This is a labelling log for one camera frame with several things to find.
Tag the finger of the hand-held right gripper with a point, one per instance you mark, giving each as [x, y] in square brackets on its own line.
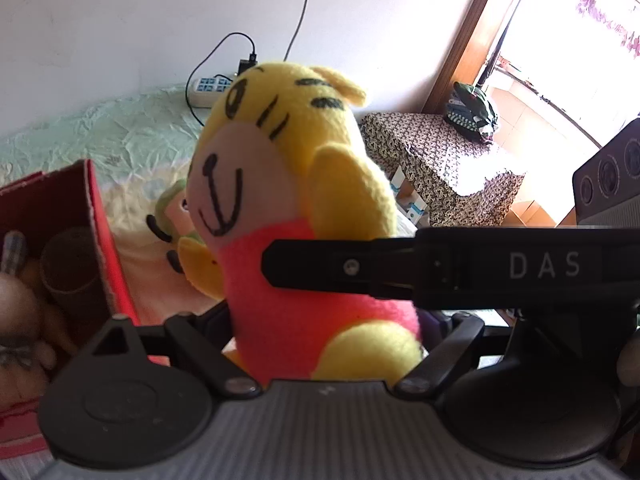
[340, 265]

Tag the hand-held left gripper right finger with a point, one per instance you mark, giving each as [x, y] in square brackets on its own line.
[450, 350]

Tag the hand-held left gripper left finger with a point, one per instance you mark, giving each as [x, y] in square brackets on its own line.
[200, 345]

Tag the yellow plush tiger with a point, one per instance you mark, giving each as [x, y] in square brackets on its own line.
[300, 170]

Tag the green plush toy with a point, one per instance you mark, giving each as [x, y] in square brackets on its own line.
[172, 205]

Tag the red cardboard box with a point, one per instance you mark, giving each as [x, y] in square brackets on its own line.
[100, 220]

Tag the person's right hand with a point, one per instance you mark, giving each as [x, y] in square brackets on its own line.
[629, 365]

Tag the patterned cloth-covered table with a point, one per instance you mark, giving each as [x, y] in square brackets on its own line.
[435, 160]

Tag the dark green bag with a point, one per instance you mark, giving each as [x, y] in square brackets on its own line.
[470, 110]

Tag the black charger adapter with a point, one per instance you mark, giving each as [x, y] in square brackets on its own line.
[247, 66]

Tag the white power strip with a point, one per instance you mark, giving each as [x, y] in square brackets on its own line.
[205, 91]

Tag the green cartoon bed sheet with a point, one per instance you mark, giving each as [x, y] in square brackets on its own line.
[100, 130]

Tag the floral curtain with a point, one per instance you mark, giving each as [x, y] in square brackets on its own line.
[605, 10]

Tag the wooden door frame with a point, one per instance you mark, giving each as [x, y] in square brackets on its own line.
[475, 35]

